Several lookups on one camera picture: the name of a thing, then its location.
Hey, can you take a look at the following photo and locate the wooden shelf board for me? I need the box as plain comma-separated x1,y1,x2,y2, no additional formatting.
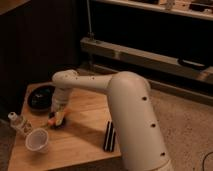
94,0,213,21

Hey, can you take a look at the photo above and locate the clear plastic cup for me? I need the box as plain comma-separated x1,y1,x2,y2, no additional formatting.
25,128,49,153

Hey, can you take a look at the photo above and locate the orange blue brush tool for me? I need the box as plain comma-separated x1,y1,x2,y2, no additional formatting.
43,109,68,129

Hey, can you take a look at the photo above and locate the black bowl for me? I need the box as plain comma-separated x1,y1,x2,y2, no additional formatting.
27,85,55,110

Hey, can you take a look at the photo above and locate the vertical metal rod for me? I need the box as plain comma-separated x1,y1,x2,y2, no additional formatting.
86,0,94,41

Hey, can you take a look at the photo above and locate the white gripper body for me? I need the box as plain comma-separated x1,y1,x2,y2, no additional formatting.
51,88,70,112

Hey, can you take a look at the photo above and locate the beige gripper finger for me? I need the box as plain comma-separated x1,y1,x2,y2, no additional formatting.
55,111,64,124

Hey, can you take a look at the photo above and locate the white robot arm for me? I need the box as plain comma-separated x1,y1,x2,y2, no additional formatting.
51,70,174,171

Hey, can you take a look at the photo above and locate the black cable on floor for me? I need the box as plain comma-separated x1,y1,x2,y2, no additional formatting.
201,150,213,171

